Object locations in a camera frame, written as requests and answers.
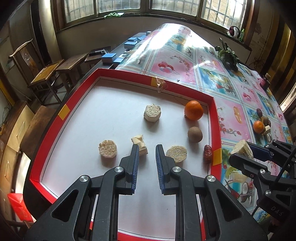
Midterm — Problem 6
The large orange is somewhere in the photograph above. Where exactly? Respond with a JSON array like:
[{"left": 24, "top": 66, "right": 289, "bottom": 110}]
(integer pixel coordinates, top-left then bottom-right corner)
[{"left": 184, "top": 100, "right": 204, "bottom": 121}]

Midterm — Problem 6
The clear tape strip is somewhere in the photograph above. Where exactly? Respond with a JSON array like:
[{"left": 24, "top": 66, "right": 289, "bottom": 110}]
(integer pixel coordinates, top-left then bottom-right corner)
[{"left": 155, "top": 77, "right": 167, "bottom": 93}]

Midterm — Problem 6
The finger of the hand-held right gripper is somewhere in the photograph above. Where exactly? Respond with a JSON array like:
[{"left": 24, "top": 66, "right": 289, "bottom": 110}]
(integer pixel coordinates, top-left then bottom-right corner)
[
  {"left": 247, "top": 140, "right": 296, "bottom": 164},
  {"left": 228, "top": 153, "right": 285, "bottom": 202}
]

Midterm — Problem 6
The red and white bag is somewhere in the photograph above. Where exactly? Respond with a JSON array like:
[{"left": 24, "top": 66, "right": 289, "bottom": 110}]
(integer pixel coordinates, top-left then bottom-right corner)
[{"left": 228, "top": 26, "right": 241, "bottom": 37}]

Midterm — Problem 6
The light wooden cabinet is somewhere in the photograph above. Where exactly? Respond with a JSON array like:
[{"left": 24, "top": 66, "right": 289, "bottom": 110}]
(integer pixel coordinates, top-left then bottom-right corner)
[{"left": 0, "top": 102, "right": 35, "bottom": 209}]

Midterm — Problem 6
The flat black tray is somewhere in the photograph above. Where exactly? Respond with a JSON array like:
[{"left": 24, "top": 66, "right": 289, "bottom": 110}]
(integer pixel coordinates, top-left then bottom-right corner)
[{"left": 89, "top": 47, "right": 111, "bottom": 57}]

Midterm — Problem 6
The dark red jar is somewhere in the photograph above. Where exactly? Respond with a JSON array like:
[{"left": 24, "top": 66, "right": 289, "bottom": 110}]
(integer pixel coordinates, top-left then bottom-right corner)
[{"left": 259, "top": 75, "right": 271, "bottom": 90}]

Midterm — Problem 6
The thin black cable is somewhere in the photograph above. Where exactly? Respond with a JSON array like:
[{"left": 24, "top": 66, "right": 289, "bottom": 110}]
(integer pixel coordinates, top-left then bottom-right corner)
[{"left": 252, "top": 151, "right": 296, "bottom": 216}]

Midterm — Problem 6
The barred window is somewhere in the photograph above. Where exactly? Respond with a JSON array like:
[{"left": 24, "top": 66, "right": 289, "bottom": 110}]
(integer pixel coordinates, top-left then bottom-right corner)
[{"left": 55, "top": 0, "right": 252, "bottom": 30}]

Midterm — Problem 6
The printed plastic tablecloth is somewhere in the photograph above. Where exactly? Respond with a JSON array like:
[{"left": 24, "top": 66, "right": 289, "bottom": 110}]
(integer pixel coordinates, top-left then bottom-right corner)
[{"left": 114, "top": 23, "right": 294, "bottom": 230}]

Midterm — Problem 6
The brown wooden seat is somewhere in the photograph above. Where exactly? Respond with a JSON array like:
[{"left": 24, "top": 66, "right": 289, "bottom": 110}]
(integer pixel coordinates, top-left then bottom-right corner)
[{"left": 20, "top": 105, "right": 58, "bottom": 160}]

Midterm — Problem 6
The red cardboard tray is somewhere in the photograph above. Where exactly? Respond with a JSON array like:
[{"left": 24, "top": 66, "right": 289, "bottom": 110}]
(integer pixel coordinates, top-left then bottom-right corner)
[{"left": 29, "top": 68, "right": 223, "bottom": 241}]

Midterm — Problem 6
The red plastic bag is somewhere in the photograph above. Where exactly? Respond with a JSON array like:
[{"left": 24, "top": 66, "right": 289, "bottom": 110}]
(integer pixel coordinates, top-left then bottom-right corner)
[{"left": 7, "top": 192, "right": 34, "bottom": 223}]

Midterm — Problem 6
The dark green leafy vegetable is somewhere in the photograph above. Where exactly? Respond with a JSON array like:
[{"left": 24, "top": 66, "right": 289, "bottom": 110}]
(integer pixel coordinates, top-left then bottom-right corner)
[{"left": 215, "top": 38, "right": 241, "bottom": 71}]

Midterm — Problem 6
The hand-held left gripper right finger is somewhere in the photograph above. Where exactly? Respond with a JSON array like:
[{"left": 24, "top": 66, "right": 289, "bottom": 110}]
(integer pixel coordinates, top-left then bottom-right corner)
[{"left": 155, "top": 144, "right": 269, "bottom": 241}]

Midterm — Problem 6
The dark wooden chair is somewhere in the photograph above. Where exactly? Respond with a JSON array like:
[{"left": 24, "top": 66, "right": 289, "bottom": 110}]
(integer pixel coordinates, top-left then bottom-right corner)
[{"left": 9, "top": 39, "right": 65, "bottom": 105}]

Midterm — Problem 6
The small orange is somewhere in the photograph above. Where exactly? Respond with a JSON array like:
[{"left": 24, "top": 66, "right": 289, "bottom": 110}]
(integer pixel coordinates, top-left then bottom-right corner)
[{"left": 253, "top": 120, "right": 265, "bottom": 133}]

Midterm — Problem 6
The row of blue boxes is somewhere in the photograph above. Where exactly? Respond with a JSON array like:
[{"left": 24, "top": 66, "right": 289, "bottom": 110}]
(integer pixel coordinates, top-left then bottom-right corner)
[{"left": 101, "top": 30, "right": 153, "bottom": 69}]

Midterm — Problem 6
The dark wooden stool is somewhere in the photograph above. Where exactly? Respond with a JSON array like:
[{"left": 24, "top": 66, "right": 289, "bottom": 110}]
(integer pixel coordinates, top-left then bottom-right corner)
[{"left": 55, "top": 53, "right": 89, "bottom": 86}]

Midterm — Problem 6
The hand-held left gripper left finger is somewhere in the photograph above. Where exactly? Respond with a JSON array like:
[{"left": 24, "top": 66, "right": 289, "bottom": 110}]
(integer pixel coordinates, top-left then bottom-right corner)
[{"left": 24, "top": 144, "right": 140, "bottom": 241}]

